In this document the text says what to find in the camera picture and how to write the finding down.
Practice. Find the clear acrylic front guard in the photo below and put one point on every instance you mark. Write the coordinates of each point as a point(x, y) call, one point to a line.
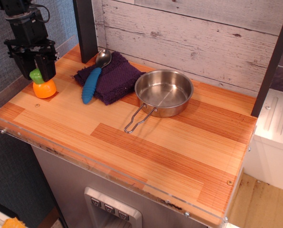
point(156, 161)

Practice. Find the yellow object bottom left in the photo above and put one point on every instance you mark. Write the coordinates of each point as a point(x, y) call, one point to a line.
point(13, 223)

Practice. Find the blue handled metal spoon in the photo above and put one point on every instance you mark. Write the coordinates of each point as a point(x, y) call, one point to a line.
point(103, 58)

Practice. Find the purple knitted cloth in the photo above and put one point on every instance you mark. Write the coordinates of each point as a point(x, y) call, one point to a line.
point(117, 79)

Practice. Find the white toy sink unit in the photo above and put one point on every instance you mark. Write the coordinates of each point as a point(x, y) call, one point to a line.
point(264, 158)

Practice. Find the grey dispenser button panel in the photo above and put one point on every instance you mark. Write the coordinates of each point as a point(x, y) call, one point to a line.
point(111, 209)

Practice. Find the dark post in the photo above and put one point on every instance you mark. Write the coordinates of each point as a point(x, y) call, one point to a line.
point(86, 29)
point(268, 78)

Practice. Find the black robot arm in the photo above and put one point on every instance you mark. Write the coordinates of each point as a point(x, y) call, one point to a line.
point(22, 4)

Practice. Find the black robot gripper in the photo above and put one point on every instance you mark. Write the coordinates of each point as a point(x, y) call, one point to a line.
point(30, 41)

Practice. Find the orange toy pineapple green top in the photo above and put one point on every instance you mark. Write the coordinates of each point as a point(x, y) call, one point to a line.
point(41, 88)

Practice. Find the small steel pan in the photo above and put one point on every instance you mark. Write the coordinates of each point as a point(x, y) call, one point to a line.
point(161, 93)

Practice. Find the clear acrylic side guard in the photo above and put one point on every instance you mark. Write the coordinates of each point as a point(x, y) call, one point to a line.
point(15, 87)

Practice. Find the dark left post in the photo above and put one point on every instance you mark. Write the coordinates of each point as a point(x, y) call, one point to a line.
point(86, 29)

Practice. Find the silver toy fridge cabinet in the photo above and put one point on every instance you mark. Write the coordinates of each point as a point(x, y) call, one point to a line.
point(68, 182)

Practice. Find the dark right post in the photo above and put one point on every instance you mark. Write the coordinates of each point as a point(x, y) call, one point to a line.
point(268, 78)

